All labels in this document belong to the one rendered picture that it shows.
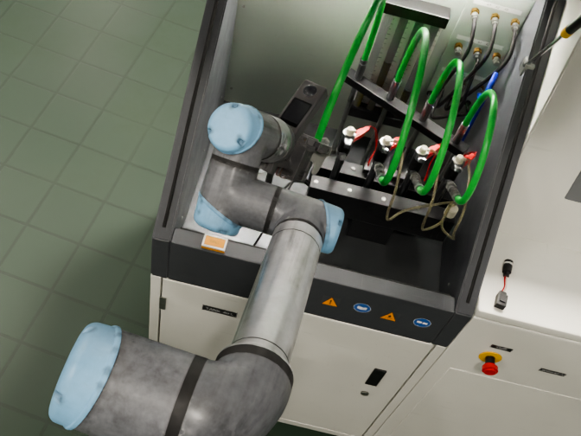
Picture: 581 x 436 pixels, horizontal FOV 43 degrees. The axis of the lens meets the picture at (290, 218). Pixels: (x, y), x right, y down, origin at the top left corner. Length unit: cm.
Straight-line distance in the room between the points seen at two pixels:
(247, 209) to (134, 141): 189
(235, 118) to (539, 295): 87
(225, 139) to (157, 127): 193
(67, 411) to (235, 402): 17
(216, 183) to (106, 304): 151
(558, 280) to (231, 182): 89
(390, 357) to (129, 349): 111
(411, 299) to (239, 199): 62
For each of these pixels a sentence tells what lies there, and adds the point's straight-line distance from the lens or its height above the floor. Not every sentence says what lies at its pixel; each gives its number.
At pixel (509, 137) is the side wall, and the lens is 158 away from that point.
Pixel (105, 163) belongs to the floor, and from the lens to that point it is 288.
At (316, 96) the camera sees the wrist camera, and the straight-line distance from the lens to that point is 126.
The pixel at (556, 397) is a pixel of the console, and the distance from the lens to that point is 195.
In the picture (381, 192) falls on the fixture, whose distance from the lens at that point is 168.
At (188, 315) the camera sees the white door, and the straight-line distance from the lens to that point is 183.
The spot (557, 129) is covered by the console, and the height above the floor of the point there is 126.
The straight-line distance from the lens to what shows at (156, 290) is 175.
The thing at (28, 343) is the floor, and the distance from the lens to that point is 252.
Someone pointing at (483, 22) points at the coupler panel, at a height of 128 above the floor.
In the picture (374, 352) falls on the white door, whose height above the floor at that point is 68.
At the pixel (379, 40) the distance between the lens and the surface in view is 171.
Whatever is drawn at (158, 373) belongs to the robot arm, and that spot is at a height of 154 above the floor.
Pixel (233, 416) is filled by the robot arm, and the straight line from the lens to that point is 79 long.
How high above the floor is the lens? 227
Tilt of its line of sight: 55 degrees down
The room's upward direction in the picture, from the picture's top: 17 degrees clockwise
